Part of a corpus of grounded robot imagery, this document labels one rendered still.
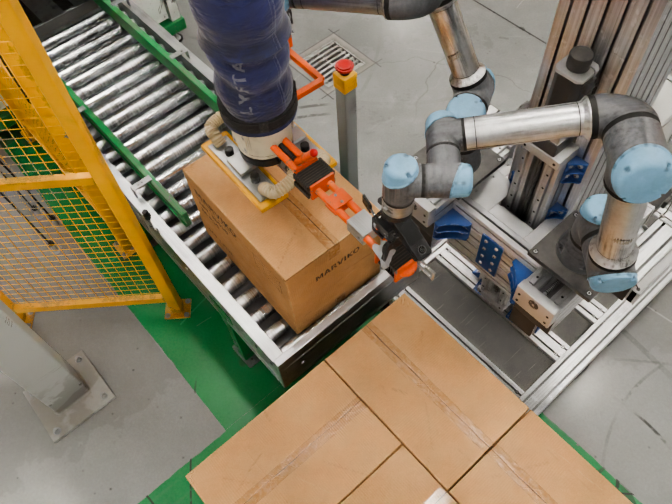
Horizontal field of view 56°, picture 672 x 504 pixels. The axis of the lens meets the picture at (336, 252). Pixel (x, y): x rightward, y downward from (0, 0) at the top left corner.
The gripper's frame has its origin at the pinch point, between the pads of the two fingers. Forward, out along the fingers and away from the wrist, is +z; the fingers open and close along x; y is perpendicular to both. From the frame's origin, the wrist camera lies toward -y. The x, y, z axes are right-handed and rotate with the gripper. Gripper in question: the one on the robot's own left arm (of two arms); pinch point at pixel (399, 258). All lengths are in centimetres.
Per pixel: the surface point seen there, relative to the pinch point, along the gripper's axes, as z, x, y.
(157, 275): 89, 45, 98
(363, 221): -1.3, 0.4, 14.2
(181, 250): 66, 33, 85
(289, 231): 30, 7, 44
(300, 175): -1.4, 3.9, 37.5
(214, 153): 11, 14, 71
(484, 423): 70, -10, -36
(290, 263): 30.2, 14.2, 33.6
